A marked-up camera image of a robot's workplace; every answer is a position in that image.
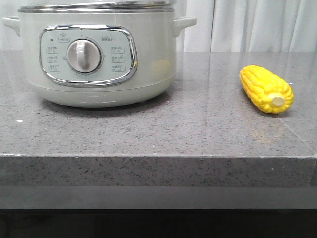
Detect glass pot lid steel rim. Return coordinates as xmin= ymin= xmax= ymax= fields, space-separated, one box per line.
xmin=18 ymin=0 xmax=176 ymax=13

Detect yellow corn cob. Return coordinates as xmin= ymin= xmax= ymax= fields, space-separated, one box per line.
xmin=240 ymin=65 xmax=294 ymax=114

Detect pale green electric cooking pot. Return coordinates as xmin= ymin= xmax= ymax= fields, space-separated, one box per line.
xmin=2 ymin=9 xmax=197 ymax=108

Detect white curtain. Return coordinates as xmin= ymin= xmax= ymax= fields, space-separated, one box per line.
xmin=0 ymin=0 xmax=317 ymax=52

